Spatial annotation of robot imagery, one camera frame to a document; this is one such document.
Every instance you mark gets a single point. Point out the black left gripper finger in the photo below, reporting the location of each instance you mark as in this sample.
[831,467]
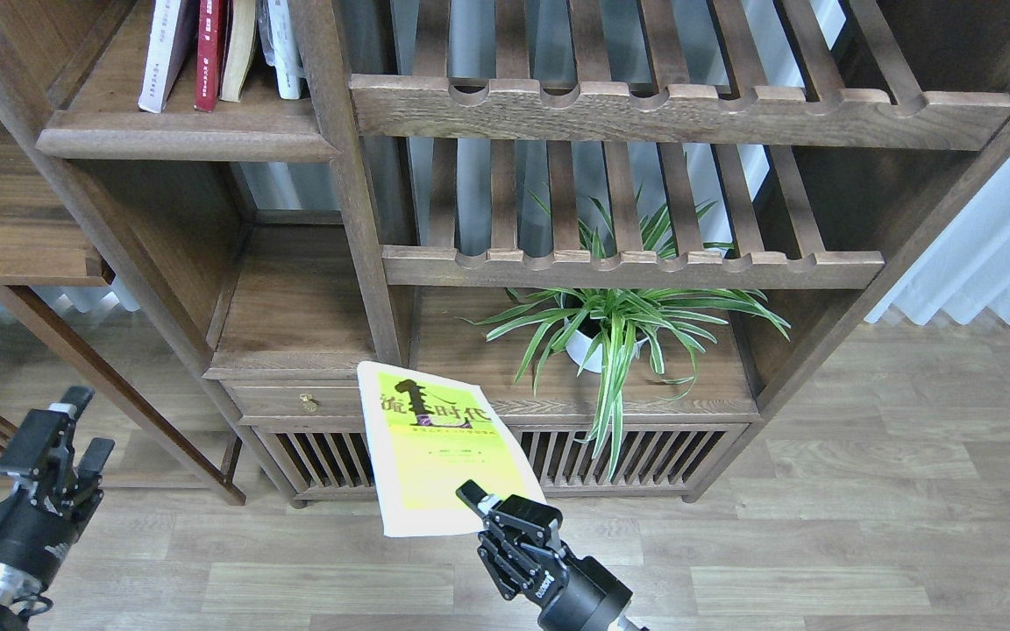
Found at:
[41,450]
[87,475]

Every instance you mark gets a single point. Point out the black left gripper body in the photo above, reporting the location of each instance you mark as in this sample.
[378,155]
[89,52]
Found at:
[34,543]

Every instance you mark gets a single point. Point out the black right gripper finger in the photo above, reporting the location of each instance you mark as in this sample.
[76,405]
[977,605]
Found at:
[514,518]

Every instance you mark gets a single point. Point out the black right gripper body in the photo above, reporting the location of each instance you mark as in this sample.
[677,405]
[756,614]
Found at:
[570,593]

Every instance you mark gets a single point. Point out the yellow green cover book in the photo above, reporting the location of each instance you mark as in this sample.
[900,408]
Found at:
[426,436]

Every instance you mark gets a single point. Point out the red cover book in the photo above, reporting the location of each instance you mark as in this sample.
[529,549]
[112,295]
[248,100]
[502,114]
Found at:
[211,30]

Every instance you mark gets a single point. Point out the white purple cover book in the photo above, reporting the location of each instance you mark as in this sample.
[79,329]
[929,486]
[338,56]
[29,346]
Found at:
[173,27]

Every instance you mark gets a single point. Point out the white plant pot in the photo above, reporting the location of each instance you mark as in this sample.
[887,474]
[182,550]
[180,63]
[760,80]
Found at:
[581,340]

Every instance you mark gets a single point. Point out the green spider plant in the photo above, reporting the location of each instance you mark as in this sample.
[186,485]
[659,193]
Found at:
[617,320]

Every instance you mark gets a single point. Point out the brass drawer knob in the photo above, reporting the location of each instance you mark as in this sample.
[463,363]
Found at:
[308,404]

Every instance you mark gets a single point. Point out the dark wooden bookshelf unit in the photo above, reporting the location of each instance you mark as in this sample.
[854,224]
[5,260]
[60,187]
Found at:
[277,244]

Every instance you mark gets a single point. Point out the upright cream paged book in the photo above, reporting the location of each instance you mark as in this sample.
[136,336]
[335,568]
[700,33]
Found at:
[239,51]

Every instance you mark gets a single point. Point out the upright white book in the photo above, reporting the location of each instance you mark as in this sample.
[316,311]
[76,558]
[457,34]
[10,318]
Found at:
[280,48]

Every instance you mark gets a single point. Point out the white curtain right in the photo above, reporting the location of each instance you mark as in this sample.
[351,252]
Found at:
[965,272]

